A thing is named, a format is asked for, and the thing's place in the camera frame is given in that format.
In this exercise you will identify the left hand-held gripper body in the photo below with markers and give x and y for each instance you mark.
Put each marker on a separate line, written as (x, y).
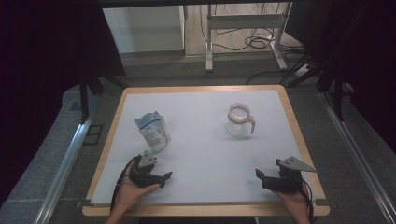
(144, 174)

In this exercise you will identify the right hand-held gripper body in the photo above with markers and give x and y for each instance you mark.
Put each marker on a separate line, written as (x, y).
(289, 180)

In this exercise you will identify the white and blue pouch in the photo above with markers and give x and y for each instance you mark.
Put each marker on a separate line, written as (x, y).
(152, 130)

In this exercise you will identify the glass jar with hinged lid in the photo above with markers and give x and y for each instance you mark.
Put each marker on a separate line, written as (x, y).
(238, 124)

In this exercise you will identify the person's right hand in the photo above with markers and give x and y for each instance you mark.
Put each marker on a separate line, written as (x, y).
(295, 202)

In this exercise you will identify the person's left hand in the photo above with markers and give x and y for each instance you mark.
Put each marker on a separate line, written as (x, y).
(129, 194)

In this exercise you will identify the white table mat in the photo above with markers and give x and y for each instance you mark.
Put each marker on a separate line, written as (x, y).
(199, 161)

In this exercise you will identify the black metal stand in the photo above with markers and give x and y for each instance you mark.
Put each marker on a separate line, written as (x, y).
(337, 93)
(84, 96)

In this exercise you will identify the white power strip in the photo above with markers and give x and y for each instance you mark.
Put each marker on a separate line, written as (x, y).
(302, 71)

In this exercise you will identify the white cabinet panel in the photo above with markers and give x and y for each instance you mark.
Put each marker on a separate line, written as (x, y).
(143, 29)

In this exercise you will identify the black curtain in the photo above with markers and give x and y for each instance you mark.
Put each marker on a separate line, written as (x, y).
(358, 46)
(43, 62)

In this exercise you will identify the aluminium floor rail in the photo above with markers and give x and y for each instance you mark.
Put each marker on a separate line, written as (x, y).
(63, 168)
(358, 155)

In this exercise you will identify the white metal desk frame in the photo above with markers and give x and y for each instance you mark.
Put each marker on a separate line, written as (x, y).
(246, 21)

